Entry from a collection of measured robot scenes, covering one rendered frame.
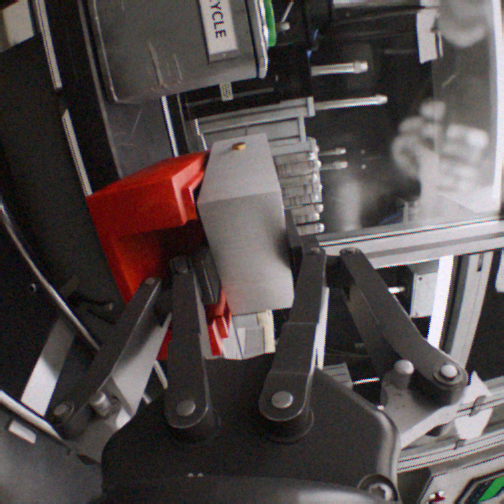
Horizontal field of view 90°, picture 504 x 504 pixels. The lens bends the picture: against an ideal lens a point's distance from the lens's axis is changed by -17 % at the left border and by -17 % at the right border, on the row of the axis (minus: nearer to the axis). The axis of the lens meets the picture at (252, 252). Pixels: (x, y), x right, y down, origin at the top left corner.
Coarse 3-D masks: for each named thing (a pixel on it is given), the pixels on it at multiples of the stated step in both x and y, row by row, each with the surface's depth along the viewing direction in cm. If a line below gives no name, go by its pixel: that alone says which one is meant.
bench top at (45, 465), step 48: (0, 144) 32; (0, 192) 32; (0, 240) 31; (0, 288) 31; (0, 336) 29; (0, 384) 28; (0, 432) 26; (0, 480) 23; (48, 480) 30; (96, 480) 39
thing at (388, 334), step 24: (360, 264) 14; (360, 288) 12; (384, 288) 12; (360, 312) 12; (384, 312) 11; (384, 336) 10; (408, 336) 9; (384, 360) 10; (408, 360) 8; (432, 360) 8; (432, 384) 7; (456, 384) 7; (432, 432) 8
